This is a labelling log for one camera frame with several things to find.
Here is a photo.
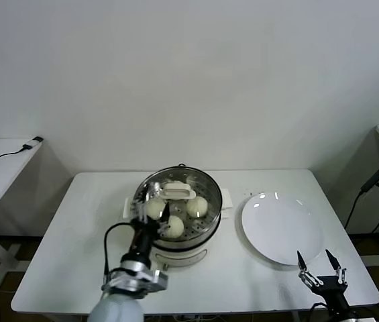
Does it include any glass lid with cream handle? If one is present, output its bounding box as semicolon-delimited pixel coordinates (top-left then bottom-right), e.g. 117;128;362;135
133;168;223;242

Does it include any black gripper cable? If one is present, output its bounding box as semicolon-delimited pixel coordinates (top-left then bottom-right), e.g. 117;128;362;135
309;301;327;322
103;221;136;286

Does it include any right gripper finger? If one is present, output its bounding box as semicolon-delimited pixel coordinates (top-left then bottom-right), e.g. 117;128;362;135
297;250;321;286
325;248;347;286

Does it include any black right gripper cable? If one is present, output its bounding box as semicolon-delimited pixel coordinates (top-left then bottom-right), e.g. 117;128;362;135
309;301;327;322

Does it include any cream electric cooker base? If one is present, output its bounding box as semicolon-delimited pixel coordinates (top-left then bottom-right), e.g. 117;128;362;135
121;187;234;272

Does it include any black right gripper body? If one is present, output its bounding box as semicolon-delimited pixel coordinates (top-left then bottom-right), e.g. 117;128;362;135
311;276;349;311

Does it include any perforated steel steamer basket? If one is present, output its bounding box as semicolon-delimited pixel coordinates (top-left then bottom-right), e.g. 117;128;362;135
131;166;223;251

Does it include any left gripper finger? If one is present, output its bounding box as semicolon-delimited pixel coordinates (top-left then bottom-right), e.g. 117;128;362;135
131;183;162;223
158;202;173;235

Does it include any small black plug device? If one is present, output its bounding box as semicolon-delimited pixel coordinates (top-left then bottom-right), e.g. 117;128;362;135
21;136;44;152

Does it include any black power adapter cable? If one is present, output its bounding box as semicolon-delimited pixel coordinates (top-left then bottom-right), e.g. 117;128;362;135
343;147;379;233

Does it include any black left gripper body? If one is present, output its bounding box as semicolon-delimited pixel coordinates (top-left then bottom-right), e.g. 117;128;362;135
131;216;163;259

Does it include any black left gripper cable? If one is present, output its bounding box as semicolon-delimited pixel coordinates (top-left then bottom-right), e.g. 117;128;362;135
103;221;136;286

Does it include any black cable on side table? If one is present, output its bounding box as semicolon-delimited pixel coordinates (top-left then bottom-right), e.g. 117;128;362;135
0;144;31;165

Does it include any white round plate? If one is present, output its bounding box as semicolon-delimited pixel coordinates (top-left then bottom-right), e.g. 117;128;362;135
240;191;324;266

